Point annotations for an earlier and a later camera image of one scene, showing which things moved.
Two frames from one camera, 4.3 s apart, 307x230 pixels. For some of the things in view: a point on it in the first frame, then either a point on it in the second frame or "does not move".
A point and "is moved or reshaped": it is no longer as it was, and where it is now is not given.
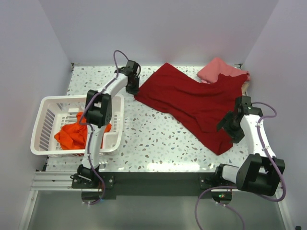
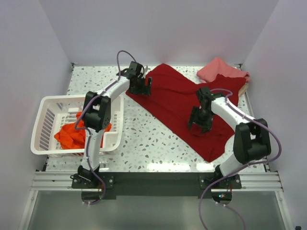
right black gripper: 236,136 -> 206,125
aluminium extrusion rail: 61,181 does not move
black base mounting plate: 127,185 does not move
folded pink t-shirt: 209,73 does not move
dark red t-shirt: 194,105 is moved or reshaped
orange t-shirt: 73,136 does not move
